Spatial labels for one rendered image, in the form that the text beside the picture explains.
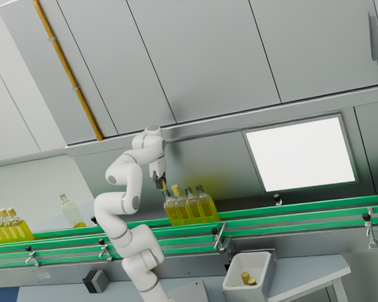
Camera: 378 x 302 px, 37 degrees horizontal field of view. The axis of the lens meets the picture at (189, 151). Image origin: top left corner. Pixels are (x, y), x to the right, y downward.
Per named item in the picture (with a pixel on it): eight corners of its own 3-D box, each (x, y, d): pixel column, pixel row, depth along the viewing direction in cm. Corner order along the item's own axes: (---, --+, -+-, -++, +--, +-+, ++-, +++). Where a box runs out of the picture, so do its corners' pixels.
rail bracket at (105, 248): (116, 259, 276) (105, 238, 271) (110, 269, 271) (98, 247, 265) (109, 259, 278) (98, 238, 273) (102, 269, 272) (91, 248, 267)
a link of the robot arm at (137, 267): (133, 284, 238) (116, 256, 232) (161, 269, 240) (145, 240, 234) (137, 297, 229) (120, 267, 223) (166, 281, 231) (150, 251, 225)
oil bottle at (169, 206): (191, 231, 274) (176, 195, 265) (188, 238, 269) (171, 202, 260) (181, 232, 276) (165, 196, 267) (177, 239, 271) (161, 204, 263)
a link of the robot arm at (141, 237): (105, 229, 223) (141, 210, 225) (128, 269, 236) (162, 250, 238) (110, 243, 215) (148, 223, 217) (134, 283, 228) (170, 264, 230)
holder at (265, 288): (279, 258, 253) (273, 245, 250) (266, 303, 231) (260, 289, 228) (243, 260, 261) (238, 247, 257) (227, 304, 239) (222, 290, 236)
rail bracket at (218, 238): (232, 235, 257) (224, 213, 252) (222, 260, 244) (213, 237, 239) (226, 236, 259) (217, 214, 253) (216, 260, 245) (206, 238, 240)
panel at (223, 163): (360, 179, 243) (341, 109, 229) (359, 183, 241) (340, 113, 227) (176, 202, 283) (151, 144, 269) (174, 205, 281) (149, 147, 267)
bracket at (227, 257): (236, 250, 259) (231, 238, 256) (231, 264, 251) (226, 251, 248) (229, 250, 260) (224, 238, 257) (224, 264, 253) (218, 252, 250)
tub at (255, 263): (276, 265, 249) (271, 250, 245) (266, 302, 231) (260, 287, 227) (240, 268, 256) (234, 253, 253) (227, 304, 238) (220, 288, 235)
